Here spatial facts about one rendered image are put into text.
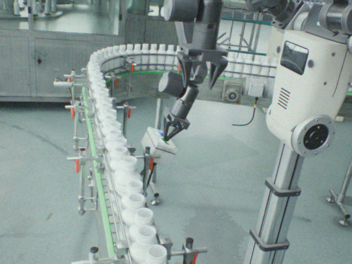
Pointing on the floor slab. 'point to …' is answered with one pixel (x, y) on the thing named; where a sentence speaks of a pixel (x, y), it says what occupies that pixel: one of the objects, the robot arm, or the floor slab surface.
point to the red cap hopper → (245, 40)
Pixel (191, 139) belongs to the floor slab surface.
